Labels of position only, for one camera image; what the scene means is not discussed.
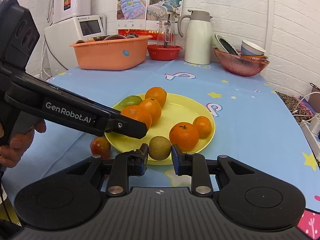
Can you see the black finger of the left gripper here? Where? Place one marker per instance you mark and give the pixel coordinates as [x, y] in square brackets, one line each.
[126, 126]

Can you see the white power strip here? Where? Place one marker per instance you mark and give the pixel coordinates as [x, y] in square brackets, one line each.
[311, 133]

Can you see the red fruit front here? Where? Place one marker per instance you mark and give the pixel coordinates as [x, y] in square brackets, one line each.
[101, 146]

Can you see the bedding poster calendar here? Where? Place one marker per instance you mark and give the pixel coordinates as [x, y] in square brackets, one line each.
[143, 17]

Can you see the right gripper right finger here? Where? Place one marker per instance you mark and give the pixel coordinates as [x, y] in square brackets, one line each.
[195, 166]

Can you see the glass pitcher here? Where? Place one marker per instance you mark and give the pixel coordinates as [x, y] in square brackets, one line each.
[166, 33]

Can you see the brown round fruit front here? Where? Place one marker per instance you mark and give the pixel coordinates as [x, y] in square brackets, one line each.
[159, 148]

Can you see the white countertop appliance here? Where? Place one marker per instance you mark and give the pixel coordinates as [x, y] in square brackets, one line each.
[60, 36]

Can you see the pink glass bowl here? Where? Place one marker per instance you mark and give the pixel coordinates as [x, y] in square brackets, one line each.
[240, 65]

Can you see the white dish in bowl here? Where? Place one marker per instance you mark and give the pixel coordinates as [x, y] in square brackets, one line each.
[223, 46]

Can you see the white thermos jug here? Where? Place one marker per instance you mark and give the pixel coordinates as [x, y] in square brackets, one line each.
[199, 37]

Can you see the red plastic basket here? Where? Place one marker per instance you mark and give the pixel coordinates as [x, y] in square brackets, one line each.
[160, 53]

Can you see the large orange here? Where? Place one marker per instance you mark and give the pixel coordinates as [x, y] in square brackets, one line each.
[185, 135]

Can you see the green fruit on plate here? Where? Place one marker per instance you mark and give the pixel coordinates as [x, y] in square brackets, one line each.
[128, 101]

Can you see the small orange on plate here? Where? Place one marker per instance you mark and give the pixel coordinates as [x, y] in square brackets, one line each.
[203, 125]

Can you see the blue patterned tablecloth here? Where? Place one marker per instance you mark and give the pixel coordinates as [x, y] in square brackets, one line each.
[253, 125]

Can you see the blue white cup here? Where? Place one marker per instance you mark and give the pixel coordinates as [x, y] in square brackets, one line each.
[250, 49]

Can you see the orange plastic basin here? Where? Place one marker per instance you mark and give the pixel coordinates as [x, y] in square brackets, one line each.
[119, 54]

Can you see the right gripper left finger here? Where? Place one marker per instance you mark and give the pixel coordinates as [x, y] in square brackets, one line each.
[123, 166]

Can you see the person's left hand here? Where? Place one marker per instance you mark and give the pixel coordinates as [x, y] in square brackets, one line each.
[19, 143]

